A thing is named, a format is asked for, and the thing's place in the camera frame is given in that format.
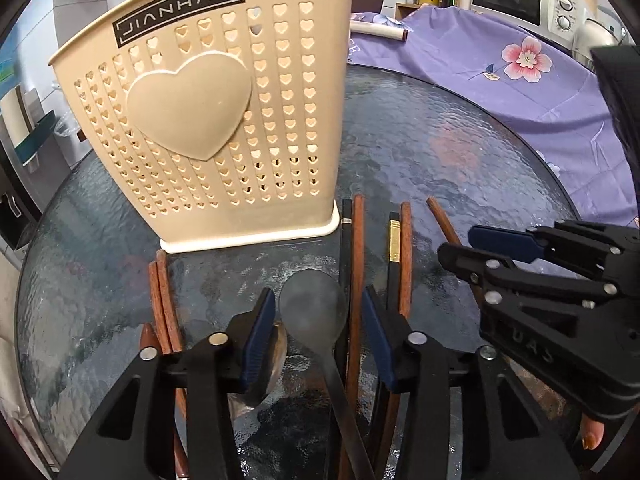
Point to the wall poster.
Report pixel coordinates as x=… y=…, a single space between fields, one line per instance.
x=7 y=70

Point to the black chopstick with gold band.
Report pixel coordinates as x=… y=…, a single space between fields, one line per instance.
x=394 y=285

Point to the white paper roll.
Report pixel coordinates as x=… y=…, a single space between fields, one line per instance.
x=375 y=30

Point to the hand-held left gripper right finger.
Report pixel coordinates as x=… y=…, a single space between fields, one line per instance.
x=376 y=342

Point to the black chopstick with silver band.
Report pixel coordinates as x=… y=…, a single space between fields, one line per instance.
x=346 y=250

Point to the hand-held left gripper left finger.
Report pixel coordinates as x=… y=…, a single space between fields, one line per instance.
x=257 y=340

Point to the silver kettle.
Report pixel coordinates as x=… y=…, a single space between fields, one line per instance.
x=595 y=40

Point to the person's right hand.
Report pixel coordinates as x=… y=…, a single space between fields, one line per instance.
x=591 y=435

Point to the beige heart-patterned utensil holder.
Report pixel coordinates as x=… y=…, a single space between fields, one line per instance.
x=190 y=105

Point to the shiny metal spoon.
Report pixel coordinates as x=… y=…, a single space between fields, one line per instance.
x=273 y=360

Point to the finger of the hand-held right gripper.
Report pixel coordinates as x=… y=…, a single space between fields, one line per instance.
x=530 y=282
x=505 y=242

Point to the brown wooden utensil tip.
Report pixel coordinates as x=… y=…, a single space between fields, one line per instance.
x=148 y=335

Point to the dark grey metal spoon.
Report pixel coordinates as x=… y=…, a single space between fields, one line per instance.
x=312 y=305

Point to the purple floral cloth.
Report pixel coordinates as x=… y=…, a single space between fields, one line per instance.
x=450 y=60

